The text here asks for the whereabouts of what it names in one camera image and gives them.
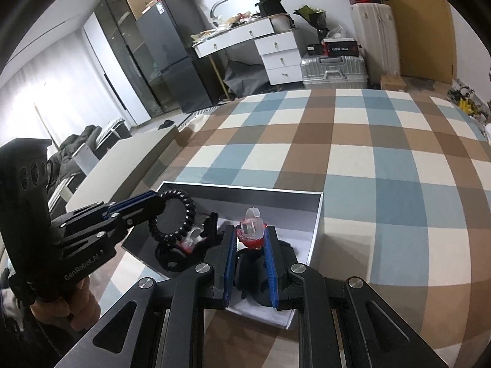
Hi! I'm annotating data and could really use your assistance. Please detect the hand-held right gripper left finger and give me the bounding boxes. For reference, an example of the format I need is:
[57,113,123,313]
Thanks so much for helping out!
[54,224,236,368]

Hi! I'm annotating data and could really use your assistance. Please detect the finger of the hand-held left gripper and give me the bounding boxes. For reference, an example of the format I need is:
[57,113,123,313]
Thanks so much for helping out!
[62,203,162,251]
[52,190,166,228]

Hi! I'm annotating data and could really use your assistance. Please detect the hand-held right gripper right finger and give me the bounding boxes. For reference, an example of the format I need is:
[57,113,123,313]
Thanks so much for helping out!
[264,225,449,368]

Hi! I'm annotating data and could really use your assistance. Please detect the large black hair claw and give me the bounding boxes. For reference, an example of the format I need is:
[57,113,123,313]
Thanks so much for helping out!
[234,240,300,307]

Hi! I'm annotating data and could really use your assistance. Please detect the slim black hair clip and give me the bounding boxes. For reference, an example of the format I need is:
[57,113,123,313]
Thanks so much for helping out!
[201,212,220,248]

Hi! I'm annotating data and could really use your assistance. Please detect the red clear hair clip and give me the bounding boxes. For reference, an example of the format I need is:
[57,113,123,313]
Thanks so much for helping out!
[236,207,267,250]

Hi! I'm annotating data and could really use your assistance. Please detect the black spiral hair tie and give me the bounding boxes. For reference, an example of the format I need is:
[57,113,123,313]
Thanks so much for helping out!
[148,188,197,243]

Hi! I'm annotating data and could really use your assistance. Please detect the grey storage box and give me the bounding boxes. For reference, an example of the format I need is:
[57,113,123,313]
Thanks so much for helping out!
[122,181,325,330]

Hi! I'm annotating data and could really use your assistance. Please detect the person's left hand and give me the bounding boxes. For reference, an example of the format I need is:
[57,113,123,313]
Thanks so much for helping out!
[30,276,101,328]

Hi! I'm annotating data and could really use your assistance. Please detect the white cube stool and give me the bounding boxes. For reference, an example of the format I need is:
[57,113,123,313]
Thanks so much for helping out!
[73,146,98,175]

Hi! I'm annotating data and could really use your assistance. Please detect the dark jacket pile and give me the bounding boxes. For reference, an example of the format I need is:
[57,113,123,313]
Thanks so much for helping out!
[46,125,102,185]

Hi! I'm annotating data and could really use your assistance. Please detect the white curtain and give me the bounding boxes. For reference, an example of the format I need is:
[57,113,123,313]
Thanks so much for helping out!
[0,40,135,162]

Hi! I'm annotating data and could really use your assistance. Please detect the checkered blanket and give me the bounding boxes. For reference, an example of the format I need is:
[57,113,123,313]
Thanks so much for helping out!
[54,88,491,368]

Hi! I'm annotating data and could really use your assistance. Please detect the glass door cabinet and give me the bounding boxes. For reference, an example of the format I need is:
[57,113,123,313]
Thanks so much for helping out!
[94,0,165,117]

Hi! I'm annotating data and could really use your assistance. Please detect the grey refrigerator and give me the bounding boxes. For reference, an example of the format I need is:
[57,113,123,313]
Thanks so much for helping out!
[135,0,213,113]

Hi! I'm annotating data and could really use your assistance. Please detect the dark cloth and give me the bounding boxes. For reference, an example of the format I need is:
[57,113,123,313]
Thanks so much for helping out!
[224,59,271,96]

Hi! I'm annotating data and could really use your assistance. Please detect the desk clutter pile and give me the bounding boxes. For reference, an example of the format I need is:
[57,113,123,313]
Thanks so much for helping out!
[191,11,265,48]

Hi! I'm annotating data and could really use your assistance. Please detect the silver suitcase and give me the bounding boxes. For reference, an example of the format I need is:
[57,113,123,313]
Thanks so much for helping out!
[300,56,369,90]

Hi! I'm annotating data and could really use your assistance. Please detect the white desk with drawers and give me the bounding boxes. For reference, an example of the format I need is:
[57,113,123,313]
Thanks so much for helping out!
[193,17,303,86]

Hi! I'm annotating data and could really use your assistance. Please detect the arched mirror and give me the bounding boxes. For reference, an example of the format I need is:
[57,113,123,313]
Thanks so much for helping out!
[210,0,257,24]

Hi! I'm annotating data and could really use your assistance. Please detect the cardboard box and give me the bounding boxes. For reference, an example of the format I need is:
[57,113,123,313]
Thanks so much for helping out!
[380,75,406,90]

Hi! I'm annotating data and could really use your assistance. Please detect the black and red box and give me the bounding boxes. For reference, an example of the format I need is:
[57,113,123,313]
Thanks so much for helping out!
[322,38,359,57]

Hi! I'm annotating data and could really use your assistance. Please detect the white ribbed bin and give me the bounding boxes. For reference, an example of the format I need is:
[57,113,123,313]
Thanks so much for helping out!
[270,13,294,32]

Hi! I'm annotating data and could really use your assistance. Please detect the black paper bag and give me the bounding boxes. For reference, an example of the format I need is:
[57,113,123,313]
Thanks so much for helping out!
[256,0,286,18]

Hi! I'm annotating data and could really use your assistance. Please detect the white suitcase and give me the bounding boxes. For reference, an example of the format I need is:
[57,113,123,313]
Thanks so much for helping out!
[350,3,401,79]

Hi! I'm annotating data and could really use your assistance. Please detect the wrapped flower bouquet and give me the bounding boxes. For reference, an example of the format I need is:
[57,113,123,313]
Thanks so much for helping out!
[293,5,328,37]

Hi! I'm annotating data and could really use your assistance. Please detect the yellow and white clutter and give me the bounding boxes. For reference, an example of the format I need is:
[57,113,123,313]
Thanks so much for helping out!
[447,79,491,125]

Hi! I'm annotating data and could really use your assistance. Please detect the wooden door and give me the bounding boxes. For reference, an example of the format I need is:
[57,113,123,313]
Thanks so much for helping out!
[374,0,457,84]

